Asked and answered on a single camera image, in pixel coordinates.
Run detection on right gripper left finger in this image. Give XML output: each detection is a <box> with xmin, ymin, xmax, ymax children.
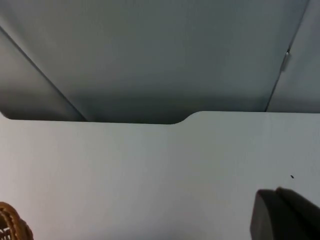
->
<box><xmin>250</xmin><ymin>189</ymin><xmax>298</xmax><ymax>240</ymax></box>

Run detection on pale brown wicker basket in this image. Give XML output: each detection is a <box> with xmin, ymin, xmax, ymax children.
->
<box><xmin>0</xmin><ymin>201</ymin><xmax>34</xmax><ymax>240</ymax></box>

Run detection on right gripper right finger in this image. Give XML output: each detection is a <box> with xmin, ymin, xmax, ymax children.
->
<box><xmin>275</xmin><ymin>186</ymin><xmax>320</xmax><ymax>240</ymax></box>

